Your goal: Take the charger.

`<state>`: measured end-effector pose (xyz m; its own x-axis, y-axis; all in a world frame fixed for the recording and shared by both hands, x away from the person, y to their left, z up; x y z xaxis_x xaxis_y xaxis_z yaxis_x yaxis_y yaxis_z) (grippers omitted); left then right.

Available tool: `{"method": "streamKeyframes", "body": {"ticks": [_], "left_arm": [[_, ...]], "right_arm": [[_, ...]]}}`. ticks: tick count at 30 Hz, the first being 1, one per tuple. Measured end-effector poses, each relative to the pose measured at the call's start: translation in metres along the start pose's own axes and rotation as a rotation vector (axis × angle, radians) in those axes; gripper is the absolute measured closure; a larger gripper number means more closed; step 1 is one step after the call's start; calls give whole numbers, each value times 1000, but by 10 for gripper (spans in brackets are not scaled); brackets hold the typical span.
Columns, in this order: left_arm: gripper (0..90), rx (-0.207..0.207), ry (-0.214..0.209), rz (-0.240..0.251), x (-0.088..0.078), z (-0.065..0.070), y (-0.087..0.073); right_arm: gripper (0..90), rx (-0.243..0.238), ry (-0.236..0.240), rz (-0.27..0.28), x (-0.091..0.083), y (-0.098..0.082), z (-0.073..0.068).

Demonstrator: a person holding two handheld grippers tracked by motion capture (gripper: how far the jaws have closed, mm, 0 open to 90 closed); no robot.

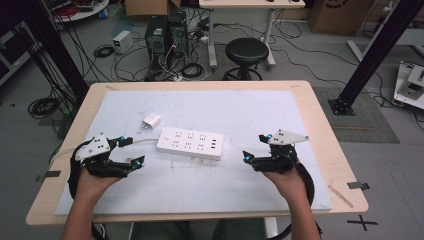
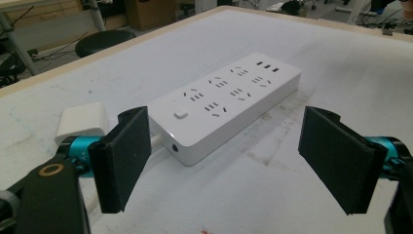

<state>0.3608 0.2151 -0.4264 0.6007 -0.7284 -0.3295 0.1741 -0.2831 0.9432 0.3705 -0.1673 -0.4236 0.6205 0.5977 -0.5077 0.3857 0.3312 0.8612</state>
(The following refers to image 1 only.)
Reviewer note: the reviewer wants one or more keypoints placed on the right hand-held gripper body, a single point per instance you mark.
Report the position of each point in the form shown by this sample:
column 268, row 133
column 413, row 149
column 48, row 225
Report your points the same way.
column 283, row 155

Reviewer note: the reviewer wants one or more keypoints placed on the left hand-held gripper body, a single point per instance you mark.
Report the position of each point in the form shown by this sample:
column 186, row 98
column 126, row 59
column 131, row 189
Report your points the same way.
column 95, row 146

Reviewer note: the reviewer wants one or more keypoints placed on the white charger plug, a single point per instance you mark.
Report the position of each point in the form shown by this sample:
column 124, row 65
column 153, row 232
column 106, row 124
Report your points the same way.
column 151, row 121

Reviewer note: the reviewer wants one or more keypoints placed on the white power strip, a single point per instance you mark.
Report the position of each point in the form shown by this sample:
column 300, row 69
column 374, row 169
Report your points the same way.
column 191, row 143

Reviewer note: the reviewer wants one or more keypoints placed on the person's right hand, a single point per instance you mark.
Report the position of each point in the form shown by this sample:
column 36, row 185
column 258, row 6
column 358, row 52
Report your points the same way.
column 290, row 183

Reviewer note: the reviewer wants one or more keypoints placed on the person's left hand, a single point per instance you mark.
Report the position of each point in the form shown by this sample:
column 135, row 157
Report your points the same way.
column 93, row 186

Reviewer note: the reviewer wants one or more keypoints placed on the white foam mat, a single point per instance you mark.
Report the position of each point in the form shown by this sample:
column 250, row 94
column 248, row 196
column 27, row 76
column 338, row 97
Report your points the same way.
column 213, row 186

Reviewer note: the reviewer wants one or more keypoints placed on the black tape strip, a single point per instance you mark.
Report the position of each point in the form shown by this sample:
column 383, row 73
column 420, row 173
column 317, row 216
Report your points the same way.
column 50, row 175
column 358, row 185

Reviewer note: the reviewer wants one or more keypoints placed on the thin wooden stick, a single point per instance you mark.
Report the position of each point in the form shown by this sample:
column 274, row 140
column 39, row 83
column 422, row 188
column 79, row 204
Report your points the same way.
column 340, row 196

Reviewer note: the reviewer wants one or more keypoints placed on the grey floor mat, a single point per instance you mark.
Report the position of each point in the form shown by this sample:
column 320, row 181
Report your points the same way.
column 363, row 123

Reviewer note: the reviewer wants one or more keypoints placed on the person's legs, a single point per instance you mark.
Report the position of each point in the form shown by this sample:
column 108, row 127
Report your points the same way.
column 200, row 230

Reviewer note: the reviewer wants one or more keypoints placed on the black round stool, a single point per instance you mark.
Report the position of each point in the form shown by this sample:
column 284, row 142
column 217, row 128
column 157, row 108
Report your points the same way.
column 246, row 50

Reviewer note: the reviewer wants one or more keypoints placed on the white power supply box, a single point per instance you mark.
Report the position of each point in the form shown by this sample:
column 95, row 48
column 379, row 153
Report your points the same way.
column 122, row 41

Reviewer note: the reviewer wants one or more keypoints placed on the black computer tower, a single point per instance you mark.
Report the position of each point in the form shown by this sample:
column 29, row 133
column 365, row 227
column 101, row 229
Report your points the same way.
column 178, row 33
column 156, row 43

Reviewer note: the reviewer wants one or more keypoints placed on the black aluminium column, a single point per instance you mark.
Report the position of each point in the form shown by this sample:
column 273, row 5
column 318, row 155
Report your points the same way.
column 376, row 53
column 50, row 43

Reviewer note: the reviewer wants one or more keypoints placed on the white desk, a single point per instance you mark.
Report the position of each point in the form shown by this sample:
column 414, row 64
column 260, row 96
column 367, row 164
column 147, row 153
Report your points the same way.
column 250, row 3

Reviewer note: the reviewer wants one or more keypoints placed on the round white table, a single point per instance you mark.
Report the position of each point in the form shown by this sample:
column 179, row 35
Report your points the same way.
column 80, row 8

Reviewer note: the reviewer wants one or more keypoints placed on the large cardboard box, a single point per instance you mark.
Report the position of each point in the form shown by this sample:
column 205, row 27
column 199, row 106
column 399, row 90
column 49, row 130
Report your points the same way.
column 340, row 16

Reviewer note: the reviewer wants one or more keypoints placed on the white machine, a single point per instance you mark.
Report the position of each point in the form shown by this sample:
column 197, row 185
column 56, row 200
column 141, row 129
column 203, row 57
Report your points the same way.
column 411, row 85

